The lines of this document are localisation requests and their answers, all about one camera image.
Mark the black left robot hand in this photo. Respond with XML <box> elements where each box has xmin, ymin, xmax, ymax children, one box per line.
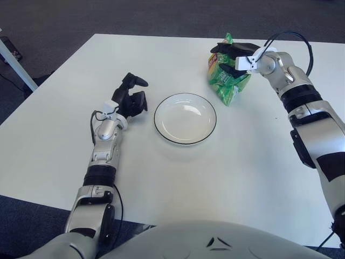
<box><xmin>112</xmin><ymin>72</ymin><xmax>149</xmax><ymax>118</ymax></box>

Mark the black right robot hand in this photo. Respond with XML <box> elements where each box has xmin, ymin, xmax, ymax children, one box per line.
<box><xmin>210</xmin><ymin>42</ymin><xmax>261</xmax><ymax>80</ymax></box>

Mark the green potato chips bag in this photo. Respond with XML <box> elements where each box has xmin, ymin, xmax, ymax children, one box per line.
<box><xmin>207</xmin><ymin>32</ymin><xmax>252</xmax><ymax>107</ymax></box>

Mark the white plate with black rim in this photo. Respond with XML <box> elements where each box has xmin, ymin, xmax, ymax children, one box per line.
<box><xmin>154</xmin><ymin>92</ymin><xmax>217</xmax><ymax>147</ymax></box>

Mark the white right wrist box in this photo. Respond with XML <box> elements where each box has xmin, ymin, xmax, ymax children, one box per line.
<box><xmin>234</xmin><ymin>47</ymin><xmax>277</xmax><ymax>72</ymax></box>

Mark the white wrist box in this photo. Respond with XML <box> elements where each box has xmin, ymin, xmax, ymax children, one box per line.
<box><xmin>234</xmin><ymin>47</ymin><xmax>277</xmax><ymax>72</ymax></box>
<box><xmin>103</xmin><ymin>100</ymin><xmax>119</xmax><ymax>116</ymax></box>

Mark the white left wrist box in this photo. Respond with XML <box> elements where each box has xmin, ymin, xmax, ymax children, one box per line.
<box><xmin>103</xmin><ymin>100</ymin><xmax>119</xmax><ymax>116</ymax></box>

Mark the white table leg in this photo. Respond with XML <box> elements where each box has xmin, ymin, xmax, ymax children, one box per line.
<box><xmin>0</xmin><ymin>40</ymin><xmax>38</xmax><ymax>92</ymax></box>

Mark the black object on floor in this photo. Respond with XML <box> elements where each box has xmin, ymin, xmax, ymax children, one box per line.
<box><xmin>0</xmin><ymin>36</ymin><xmax>23</xmax><ymax>64</ymax></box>

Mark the grey robot torso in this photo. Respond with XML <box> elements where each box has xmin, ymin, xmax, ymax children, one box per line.
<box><xmin>0</xmin><ymin>220</ymin><xmax>345</xmax><ymax>259</ymax></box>

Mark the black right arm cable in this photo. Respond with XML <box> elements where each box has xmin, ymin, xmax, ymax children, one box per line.
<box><xmin>254</xmin><ymin>31</ymin><xmax>341</xmax><ymax>249</ymax></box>

